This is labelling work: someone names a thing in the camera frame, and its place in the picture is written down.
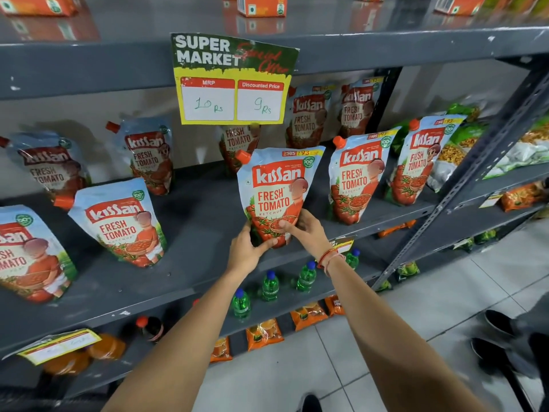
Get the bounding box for person's left hand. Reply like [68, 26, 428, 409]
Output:
[226, 221, 279, 276]

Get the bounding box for orange soup packet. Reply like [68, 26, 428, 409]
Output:
[209, 336, 233, 363]
[324, 294, 346, 317]
[290, 300, 329, 332]
[245, 318, 285, 352]

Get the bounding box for orange drink bottle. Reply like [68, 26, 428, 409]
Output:
[42, 351, 92, 377]
[87, 333, 128, 361]

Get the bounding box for orange snack packet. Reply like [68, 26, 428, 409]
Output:
[500, 181, 548, 213]

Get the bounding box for orange flat packet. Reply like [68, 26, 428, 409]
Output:
[377, 219, 417, 239]

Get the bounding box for blue ketchup refill pouch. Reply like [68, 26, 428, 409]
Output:
[235, 146, 326, 249]

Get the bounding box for person's left forearm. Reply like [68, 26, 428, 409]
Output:
[102, 267, 258, 412]

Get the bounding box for person's right hand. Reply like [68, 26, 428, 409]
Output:
[279, 209, 334, 263]

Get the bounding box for dark bottle orange cap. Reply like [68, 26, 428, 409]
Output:
[136, 315, 165, 343]

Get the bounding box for person's right forearm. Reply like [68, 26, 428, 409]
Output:
[323, 256, 487, 412]

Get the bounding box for grey metal shelf rack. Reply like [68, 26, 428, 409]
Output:
[0, 0, 549, 399]
[373, 60, 549, 292]

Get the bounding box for green yellow price sign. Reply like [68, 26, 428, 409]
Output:
[170, 32, 300, 126]

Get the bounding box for green yellow packets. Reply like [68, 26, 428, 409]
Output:
[480, 0, 549, 18]

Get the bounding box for red thread bracelet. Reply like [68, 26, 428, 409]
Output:
[317, 248, 345, 276]

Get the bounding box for row of ketchup pouches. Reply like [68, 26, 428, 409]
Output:
[0, 77, 467, 304]

